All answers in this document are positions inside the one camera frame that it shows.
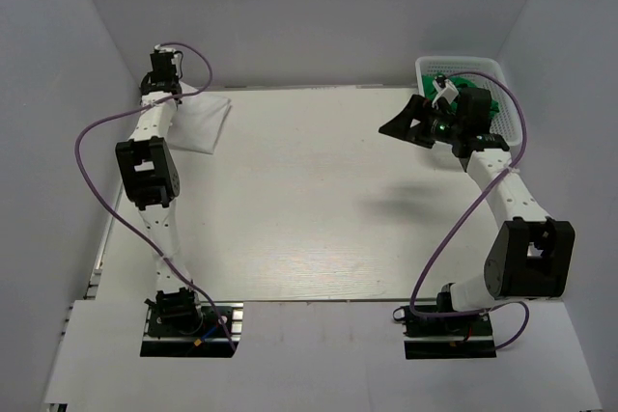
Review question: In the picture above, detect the green t shirt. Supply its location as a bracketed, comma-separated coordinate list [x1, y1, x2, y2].
[421, 73, 499, 118]

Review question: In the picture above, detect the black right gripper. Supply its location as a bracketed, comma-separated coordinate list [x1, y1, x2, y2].
[379, 95, 464, 149]

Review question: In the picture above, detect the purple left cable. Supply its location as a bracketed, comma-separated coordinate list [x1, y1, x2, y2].
[74, 41, 238, 355]

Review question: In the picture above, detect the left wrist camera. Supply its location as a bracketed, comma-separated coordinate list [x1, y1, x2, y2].
[150, 44, 183, 82]

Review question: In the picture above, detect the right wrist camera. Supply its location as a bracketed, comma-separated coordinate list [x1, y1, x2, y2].
[432, 74, 459, 112]

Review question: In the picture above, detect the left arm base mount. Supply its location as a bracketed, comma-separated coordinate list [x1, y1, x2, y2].
[140, 303, 243, 359]

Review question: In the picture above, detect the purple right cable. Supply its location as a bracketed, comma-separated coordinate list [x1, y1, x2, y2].
[409, 71, 530, 350]

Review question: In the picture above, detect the white t shirt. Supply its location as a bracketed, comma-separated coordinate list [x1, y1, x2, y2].
[166, 93, 232, 154]

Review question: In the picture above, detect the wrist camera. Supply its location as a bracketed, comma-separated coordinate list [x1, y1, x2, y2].
[432, 74, 459, 112]
[150, 44, 183, 82]

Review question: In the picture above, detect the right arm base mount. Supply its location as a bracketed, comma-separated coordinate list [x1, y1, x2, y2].
[393, 306, 496, 360]

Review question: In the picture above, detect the white plastic basket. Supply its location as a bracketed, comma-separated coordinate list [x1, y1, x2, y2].
[415, 56, 522, 151]

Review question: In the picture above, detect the purple cable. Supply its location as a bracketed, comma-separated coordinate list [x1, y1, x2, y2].
[409, 71, 530, 350]
[74, 41, 238, 355]

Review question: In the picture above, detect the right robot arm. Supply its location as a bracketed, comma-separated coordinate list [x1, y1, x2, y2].
[379, 88, 576, 334]

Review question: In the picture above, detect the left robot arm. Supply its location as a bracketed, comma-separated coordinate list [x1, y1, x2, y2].
[115, 70, 204, 334]

